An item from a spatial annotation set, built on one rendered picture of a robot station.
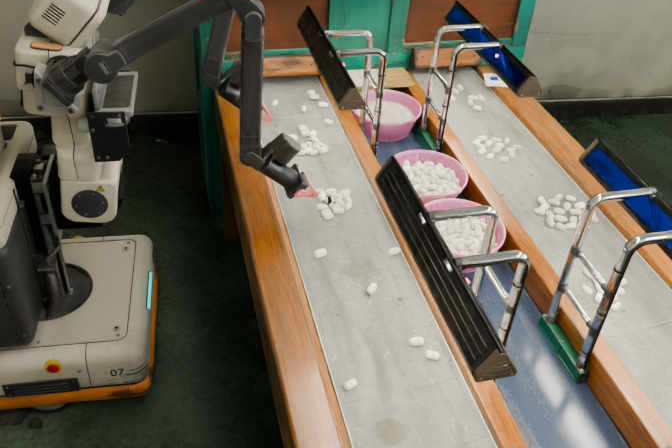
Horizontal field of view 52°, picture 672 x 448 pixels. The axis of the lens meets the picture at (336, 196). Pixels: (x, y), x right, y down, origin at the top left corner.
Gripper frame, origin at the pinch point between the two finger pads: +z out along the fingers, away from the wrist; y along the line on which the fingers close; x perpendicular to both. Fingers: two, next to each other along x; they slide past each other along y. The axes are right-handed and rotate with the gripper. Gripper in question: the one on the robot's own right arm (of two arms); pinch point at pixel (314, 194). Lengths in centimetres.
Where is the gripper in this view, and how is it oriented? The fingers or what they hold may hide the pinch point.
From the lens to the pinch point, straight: 199.7
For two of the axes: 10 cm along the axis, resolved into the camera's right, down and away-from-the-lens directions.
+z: 6.9, 4.5, 5.7
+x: -6.8, 6.7, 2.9
